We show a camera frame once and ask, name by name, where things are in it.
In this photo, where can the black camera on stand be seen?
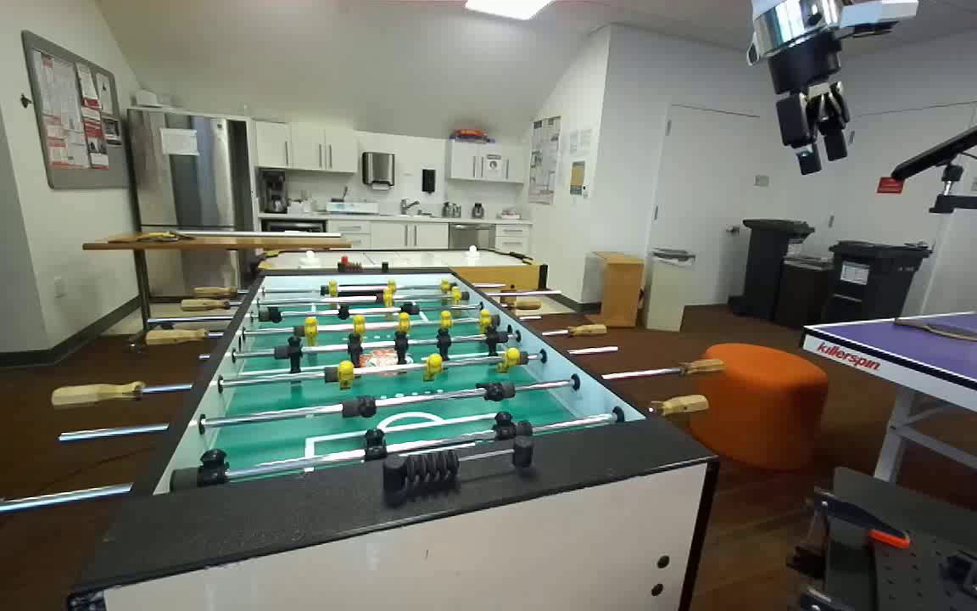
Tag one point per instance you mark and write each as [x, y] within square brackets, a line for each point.
[937, 157]

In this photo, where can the white kitchen cabinets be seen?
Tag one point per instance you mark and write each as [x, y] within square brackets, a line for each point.
[315, 147]

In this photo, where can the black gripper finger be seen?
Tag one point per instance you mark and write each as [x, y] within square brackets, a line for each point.
[809, 157]
[837, 141]

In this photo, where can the wooden high table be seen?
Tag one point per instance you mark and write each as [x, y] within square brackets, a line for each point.
[176, 261]

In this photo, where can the black recycling bin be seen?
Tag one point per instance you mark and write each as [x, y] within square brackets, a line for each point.
[869, 279]

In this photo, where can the foosball table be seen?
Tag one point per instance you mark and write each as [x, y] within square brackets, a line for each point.
[571, 520]

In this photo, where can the purple ping pong table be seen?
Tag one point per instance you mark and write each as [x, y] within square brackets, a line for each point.
[930, 360]

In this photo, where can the white small bin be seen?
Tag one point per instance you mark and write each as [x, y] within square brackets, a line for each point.
[670, 275]

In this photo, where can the orange round ottoman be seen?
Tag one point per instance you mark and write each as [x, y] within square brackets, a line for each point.
[766, 406]

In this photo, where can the black trash bin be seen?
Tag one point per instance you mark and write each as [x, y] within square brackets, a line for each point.
[768, 249]

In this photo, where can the stainless steel refrigerator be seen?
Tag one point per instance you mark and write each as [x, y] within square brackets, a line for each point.
[181, 172]

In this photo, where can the grey notice board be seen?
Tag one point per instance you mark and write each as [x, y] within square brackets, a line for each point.
[78, 123]

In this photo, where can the wooden small cabinet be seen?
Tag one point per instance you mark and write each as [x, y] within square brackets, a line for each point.
[621, 279]

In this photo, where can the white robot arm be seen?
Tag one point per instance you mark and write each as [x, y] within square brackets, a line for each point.
[785, 20]

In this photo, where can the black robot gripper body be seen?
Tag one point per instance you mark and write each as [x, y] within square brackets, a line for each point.
[805, 79]

